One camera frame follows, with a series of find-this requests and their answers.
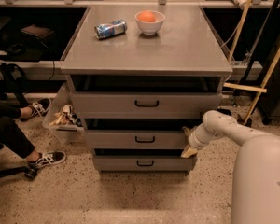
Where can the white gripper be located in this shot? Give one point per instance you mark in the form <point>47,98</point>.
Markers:
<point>194,139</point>

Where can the grey drawer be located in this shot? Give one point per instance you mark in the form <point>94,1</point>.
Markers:
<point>135,139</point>
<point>143,164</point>
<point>141,105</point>

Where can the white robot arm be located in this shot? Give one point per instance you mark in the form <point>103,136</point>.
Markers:
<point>256,174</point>

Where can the grey drawer cabinet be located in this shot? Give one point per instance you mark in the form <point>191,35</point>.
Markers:
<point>182,57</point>

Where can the grey bottom drawer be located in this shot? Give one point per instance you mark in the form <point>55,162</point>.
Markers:
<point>143,164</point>

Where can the grey top drawer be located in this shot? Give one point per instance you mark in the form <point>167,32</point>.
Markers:
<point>141,105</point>

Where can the white bowl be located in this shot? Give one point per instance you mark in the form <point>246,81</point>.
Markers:
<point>151,28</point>

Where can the orange fruit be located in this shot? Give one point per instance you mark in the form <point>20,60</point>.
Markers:
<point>146,16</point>

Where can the blue crushed soda can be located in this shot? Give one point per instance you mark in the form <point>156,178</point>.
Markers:
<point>106,30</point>

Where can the black white left sneaker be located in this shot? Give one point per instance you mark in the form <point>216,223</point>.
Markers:
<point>48,159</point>

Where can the black white sneaker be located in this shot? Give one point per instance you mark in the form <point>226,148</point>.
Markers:
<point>37,108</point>
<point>48,159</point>

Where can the black white right sneaker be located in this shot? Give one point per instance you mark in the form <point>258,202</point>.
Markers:
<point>37,108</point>

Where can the black office chair base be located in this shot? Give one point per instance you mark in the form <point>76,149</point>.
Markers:
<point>29,173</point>

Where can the person legs black pants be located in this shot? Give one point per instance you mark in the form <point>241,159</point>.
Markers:
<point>12,136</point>

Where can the brown box on shelf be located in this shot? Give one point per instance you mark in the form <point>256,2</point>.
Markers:
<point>37,32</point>

